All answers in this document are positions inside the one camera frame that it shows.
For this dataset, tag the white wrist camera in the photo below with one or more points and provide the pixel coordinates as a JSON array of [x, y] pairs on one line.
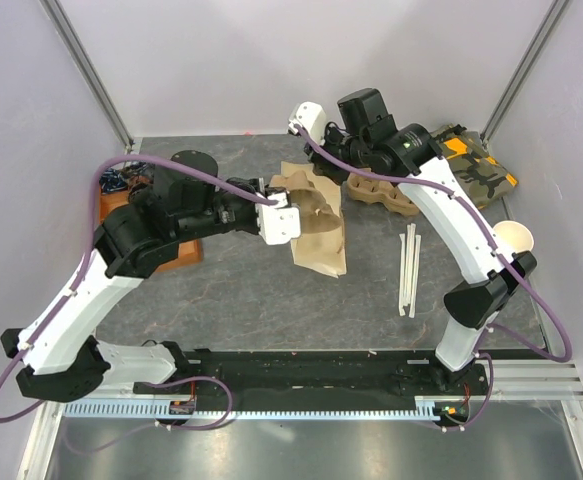
[[311, 117], [280, 222]]

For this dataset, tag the slotted cable duct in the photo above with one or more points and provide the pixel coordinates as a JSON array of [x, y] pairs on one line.
[[170, 409]]

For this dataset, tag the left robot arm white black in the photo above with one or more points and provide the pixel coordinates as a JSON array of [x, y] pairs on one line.
[[62, 359]]

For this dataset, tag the blue patterned rolled cloth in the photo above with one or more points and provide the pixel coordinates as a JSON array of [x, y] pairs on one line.
[[113, 181]]

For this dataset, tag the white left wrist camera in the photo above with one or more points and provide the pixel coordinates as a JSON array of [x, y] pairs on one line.
[[280, 222]]

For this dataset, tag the white wrapped straw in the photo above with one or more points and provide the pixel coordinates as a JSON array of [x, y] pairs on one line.
[[406, 267], [414, 276]]

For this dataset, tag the stack of paper cups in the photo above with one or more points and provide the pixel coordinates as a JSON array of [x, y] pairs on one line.
[[516, 235]]

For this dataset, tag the camouflage folded cloth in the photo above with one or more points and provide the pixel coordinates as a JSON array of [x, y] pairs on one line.
[[480, 175]]

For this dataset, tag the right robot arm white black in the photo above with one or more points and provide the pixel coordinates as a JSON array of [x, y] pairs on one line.
[[371, 144]]

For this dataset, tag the beige paper bag with handles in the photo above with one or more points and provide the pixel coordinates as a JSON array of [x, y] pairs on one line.
[[321, 245]]

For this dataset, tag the orange compartment tray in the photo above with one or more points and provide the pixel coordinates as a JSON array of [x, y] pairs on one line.
[[189, 253]]

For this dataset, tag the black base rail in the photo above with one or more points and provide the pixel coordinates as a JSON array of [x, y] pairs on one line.
[[321, 380]]

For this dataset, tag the brown cardboard cup carrier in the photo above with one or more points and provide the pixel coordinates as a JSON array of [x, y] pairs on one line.
[[370, 192]]

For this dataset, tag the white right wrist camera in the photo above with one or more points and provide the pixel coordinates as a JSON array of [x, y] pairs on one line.
[[311, 117]]

